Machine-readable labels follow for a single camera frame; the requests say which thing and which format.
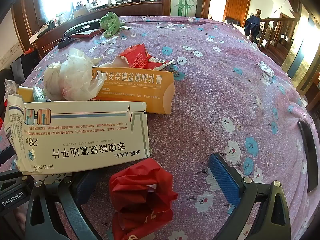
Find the yellow small box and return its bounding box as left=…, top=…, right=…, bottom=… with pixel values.
left=17, top=86, right=34, bottom=103

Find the black car key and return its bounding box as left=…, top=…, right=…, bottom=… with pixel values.
left=57, top=37, right=73, bottom=49

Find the red torn carton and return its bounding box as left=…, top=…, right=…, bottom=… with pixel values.
left=112, top=42, right=175, bottom=72

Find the wooden stair railing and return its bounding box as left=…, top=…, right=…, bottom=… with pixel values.
left=255, top=9, right=304, bottom=63

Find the wooden brick-pattern counter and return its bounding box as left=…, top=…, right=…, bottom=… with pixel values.
left=27, top=0, right=165, bottom=55

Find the purple floral tablecloth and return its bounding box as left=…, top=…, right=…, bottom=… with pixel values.
left=0, top=15, right=320, bottom=240

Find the red pouch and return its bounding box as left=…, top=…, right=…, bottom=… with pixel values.
left=72, top=29, right=103, bottom=39

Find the wooden door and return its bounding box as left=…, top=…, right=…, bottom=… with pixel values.
left=222, top=0, right=252, bottom=28

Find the black curved strip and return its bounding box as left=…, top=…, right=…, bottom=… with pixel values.
left=298, top=120, right=319, bottom=193

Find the dark blue jacket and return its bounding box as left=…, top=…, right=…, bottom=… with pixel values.
left=244, top=15, right=263, bottom=39

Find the white plastic bag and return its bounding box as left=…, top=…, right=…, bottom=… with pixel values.
left=44, top=48, right=105, bottom=102

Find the orange medicine box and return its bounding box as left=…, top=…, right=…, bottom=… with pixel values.
left=91, top=66, right=175, bottom=115

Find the black wallet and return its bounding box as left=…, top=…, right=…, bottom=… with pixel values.
left=62, top=19, right=103, bottom=37

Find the white medicine box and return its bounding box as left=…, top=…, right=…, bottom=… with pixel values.
left=5, top=94, right=153, bottom=175

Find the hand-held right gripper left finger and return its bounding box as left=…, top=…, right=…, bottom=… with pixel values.
left=24, top=170, right=103, bottom=240

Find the green cloth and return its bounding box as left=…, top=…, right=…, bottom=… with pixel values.
left=99, top=12, right=125, bottom=38

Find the teal small box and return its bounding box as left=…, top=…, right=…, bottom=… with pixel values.
left=32, top=86, right=47, bottom=102

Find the clear plastic bag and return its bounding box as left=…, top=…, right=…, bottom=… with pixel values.
left=4, top=79, right=19, bottom=98

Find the small white sachet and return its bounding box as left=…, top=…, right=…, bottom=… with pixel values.
left=259, top=60, right=275, bottom=78

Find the clutter of bottles and boxes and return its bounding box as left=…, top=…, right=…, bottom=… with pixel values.
left=72, top=0, right=163, bottom=18

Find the black paper bag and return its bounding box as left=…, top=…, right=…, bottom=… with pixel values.
left=10, top=52, right=40, bottom=80

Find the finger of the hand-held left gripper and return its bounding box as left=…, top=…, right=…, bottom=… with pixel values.
left=0, top=144, right=17, bottom=163

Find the red paper packet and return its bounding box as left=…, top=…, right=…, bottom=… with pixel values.
left=109, top=158, right=178, bottom=240

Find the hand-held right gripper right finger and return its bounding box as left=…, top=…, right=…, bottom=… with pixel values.
left=209, top=152, right=292, bottom=240

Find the white flat box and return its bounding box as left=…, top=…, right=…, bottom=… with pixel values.
left=29, top=25, right=55, bottom=44

